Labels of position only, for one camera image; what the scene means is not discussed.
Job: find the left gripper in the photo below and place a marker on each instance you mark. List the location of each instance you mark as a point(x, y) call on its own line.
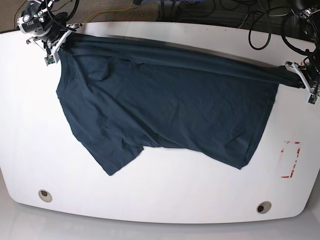
point(312, 72)

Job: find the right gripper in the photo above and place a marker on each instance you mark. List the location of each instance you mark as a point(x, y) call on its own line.
point(49, 35)

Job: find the dark teal t-shirt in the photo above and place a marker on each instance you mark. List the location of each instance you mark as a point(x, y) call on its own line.
point(121, 95)

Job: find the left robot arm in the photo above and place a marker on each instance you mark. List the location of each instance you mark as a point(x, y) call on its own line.
point(308, 14)

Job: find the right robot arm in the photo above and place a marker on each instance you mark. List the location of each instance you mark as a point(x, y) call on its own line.
point(40, 19)

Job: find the red tape rectangle marking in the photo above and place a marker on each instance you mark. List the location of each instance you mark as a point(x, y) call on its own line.
point(289, 156)

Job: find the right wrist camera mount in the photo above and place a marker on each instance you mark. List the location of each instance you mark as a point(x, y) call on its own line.
point(52, 55)

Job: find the right table cable grommet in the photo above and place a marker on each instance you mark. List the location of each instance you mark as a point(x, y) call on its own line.
point(264, 207)

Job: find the table cable grommet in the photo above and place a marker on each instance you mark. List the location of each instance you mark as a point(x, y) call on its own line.
point(45, 196)
point(264, 207)

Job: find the left table cable grommet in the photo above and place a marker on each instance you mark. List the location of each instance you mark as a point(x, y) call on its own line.
point(45, 196)

